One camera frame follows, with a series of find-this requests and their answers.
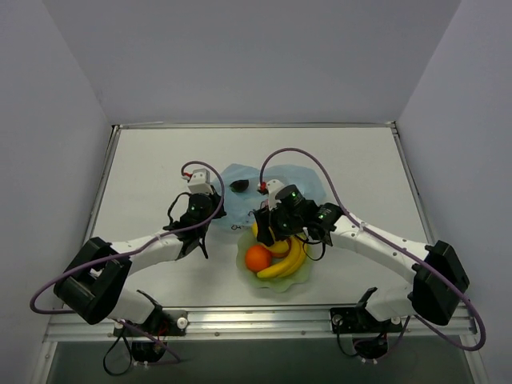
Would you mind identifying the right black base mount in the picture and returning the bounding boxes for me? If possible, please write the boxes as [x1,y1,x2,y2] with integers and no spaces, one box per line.
[330,287,403,334]

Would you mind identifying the light blue plastic bag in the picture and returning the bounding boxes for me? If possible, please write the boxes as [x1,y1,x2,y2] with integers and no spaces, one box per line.
[211,163,326,231]

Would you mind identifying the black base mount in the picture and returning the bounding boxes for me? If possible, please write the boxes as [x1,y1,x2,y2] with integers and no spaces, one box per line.
[330,287,403,334]
[112,290,189,338]

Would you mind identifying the aluminium front rail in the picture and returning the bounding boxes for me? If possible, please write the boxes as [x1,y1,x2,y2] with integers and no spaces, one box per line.
[42,302,478,344]

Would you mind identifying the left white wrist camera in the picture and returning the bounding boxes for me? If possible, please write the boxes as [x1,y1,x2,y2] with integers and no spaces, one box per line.
[182,168,213,195]

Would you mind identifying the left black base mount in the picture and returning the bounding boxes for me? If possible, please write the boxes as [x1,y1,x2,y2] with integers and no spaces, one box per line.
[112,290,189,338]

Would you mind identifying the dark purple fake fruit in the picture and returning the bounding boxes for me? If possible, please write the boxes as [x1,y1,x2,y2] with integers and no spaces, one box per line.
[230,179,250,193]

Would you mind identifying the yellow fake banana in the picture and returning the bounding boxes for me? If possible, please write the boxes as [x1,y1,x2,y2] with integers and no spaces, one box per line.
[256,235,306,279]

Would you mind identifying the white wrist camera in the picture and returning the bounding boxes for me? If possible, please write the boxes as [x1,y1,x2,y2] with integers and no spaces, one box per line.
[182,168,213,195]
[258,179,286,210]

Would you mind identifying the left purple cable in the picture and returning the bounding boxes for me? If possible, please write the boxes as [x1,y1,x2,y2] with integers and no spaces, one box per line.
[29,160,226,366]

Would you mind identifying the yellow fake fruit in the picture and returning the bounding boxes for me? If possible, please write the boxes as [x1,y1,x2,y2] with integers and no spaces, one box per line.
[251,222,290,257]

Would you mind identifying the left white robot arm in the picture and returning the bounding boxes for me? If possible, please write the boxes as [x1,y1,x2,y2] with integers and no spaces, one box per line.
[54,192,226,335]

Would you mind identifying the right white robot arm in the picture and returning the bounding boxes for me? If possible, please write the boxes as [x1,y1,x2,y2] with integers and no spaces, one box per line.
[254,185,470,330]

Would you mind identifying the green scalloped bowl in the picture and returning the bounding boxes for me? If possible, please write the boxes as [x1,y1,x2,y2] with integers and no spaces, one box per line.
[235,231,313,294]

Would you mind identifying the orange fake fruit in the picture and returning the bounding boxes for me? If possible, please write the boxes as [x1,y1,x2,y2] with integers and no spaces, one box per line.
[245,245,272,273]

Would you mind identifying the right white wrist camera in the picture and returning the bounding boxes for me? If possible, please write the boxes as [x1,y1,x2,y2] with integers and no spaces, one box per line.
[258,179,286,210]

